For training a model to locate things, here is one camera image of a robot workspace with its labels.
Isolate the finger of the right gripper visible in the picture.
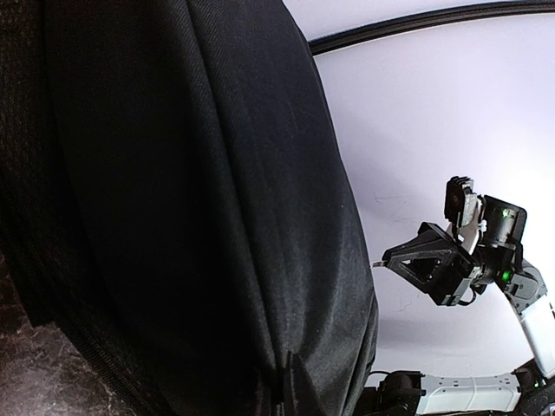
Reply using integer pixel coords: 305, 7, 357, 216
382, 240, 460, 299

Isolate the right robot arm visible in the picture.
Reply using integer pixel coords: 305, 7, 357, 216
368, 268, 532, 384

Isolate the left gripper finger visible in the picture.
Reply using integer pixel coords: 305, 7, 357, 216
272, 352, 323, 416

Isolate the black student backpack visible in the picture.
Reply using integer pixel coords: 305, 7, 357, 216
1, 1, 377, 415

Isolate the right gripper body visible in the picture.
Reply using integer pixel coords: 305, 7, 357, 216
415, 222, 486, 307

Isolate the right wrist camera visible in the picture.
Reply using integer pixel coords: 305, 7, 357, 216
444, 176, 527, 254

